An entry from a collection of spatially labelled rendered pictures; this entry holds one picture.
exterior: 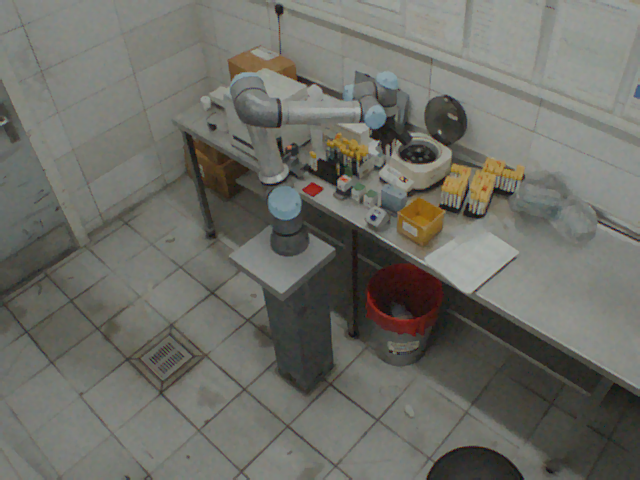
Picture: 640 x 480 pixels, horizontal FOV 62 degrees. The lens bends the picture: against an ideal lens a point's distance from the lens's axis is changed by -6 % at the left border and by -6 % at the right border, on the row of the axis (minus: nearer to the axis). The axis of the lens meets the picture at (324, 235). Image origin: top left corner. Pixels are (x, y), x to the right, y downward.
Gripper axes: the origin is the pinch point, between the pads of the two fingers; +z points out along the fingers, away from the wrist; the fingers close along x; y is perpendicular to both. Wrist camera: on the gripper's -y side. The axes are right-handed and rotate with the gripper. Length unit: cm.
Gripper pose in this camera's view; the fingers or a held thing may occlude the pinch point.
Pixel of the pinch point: (389, 158)
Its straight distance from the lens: 221.6
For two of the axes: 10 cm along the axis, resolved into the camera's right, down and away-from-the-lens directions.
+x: -6.4, 5.6, -5.2
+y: -7.6, -4.3, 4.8
